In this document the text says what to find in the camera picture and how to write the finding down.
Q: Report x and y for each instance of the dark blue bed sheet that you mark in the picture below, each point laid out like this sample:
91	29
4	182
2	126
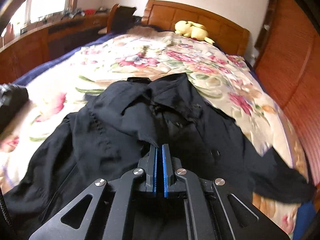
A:
42	66

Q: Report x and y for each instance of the dark navy shorts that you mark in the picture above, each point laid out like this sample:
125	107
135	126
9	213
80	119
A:
112	130

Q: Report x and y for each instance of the wooden wardrobe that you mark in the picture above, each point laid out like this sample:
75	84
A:
287	55

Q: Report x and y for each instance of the wooden bed headboard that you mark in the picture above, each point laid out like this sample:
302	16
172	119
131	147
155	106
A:
175	12

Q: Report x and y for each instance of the yellow plush toy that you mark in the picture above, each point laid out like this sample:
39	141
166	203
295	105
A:
185	28

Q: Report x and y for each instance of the window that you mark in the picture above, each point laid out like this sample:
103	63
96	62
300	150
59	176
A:
47	0

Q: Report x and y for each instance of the blue cloth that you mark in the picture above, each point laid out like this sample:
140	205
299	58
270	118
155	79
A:
303	220

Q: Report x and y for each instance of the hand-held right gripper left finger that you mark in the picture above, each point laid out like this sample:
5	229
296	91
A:
153	172

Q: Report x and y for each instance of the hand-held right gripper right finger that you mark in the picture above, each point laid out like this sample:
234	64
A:
165	172

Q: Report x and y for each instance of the floral blanket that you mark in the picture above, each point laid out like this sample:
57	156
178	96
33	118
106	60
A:
175	62

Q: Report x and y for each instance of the red basket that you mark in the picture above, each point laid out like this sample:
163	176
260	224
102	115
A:
90	11

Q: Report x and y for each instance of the wooden chair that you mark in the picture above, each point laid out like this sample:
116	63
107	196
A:
122	17

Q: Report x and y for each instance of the wooden desk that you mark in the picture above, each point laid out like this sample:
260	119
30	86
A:
27	47

